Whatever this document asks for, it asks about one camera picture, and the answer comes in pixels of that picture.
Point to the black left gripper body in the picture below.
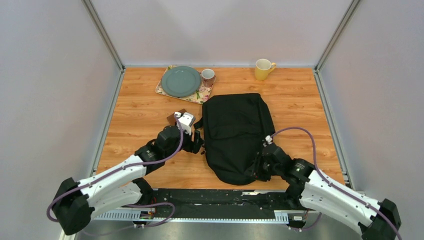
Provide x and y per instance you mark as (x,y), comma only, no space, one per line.
(171,152)

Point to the yellow ceramic mug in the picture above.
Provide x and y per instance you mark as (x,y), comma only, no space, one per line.
(263,67)

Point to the floral serving tray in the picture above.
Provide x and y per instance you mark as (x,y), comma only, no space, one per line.
(199,97)

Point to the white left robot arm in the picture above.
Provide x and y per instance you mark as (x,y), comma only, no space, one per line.
(77,203)

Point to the brown leather wallet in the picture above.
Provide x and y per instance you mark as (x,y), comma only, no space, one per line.
(171,118)

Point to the teal ceramic plate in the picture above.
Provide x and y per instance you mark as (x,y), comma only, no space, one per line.
(180,81)

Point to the brown patterned mug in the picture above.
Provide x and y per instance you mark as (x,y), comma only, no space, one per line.
(208,77)

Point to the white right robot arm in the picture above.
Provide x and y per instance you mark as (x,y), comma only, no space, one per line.
(312,189)

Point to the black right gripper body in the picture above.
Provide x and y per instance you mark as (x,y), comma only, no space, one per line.
(265,171)

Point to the aluminium frame post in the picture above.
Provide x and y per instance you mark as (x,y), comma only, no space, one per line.
(337,33)
(92,12)

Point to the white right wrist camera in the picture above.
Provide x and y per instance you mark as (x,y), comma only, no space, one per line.
(268,140)

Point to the aluminium frame post left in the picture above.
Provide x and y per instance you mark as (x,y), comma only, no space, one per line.
(92,12)

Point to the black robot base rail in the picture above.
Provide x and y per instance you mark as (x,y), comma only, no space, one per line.
(224,204)

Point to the black fabric student bag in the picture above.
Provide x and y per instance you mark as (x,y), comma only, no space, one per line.
(234,128)

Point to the aluminium frame post right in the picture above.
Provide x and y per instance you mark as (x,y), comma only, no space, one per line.
(337,33)

